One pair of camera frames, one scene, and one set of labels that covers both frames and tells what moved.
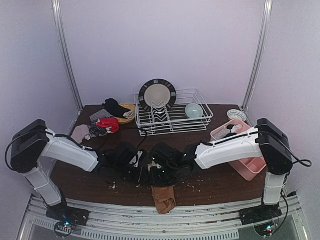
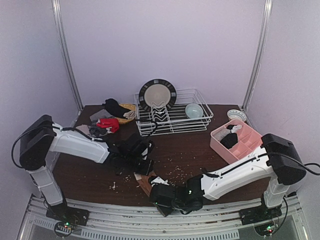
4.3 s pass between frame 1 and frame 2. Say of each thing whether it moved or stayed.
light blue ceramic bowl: stayed
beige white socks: stayed
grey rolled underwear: stayed
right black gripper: moved
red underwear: stayed
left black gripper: moved
